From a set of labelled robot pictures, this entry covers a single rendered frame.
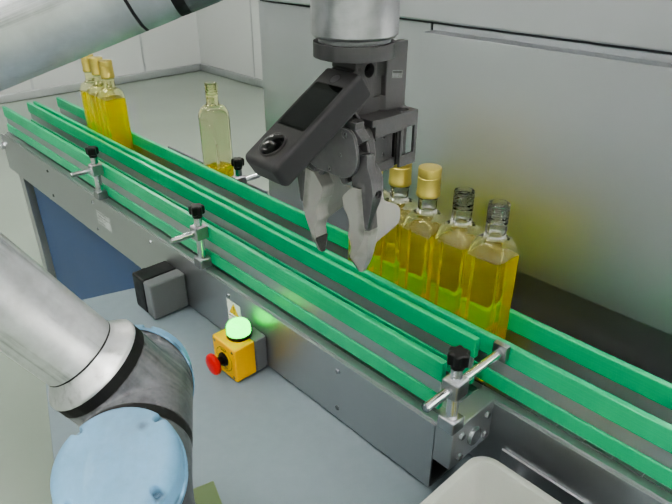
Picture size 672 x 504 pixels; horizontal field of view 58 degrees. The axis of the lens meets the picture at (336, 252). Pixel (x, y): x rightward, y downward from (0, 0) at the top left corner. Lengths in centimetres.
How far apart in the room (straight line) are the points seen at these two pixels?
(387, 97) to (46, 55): 30
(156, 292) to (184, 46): 617
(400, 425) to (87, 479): 46
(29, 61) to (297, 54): 94
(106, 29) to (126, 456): 37
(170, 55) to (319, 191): 670
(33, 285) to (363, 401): 52
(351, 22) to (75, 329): 39
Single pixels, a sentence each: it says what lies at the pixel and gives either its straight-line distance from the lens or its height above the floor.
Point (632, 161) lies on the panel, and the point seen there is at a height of 120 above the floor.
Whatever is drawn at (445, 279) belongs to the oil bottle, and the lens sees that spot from 90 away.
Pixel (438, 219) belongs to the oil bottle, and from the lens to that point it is 90.
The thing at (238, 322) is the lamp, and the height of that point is 85.
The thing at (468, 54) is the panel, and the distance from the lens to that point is 97.
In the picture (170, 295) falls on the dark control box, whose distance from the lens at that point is 129.
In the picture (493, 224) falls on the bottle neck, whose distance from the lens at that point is 83.
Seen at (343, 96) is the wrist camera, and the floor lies 134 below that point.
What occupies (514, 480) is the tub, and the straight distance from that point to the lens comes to 86.
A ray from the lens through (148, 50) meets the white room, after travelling 712.
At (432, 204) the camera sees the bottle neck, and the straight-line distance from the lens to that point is 89.
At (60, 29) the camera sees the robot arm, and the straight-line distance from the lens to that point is 38.
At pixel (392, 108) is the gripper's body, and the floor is 132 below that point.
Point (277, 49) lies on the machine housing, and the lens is 134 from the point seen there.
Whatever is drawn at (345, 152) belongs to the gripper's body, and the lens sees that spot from 54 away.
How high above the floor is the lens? 147
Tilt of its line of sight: 28 degrees down
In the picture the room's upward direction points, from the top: straight up
